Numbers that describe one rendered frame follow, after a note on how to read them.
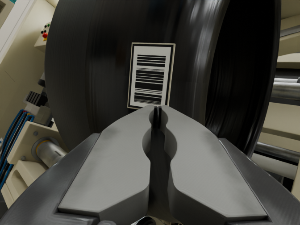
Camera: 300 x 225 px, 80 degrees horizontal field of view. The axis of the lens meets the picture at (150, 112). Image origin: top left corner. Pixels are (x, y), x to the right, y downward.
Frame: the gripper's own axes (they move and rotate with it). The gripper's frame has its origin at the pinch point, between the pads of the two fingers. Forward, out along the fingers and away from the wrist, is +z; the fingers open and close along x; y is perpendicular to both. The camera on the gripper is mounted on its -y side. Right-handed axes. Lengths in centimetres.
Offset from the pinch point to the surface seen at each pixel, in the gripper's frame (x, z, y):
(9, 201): -28.0, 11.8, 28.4
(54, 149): -20.9, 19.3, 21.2
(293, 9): 49, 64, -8
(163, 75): 0.6, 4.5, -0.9
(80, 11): -9.4, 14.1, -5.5
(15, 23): -266, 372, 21
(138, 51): -1.7, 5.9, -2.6
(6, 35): -279, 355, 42
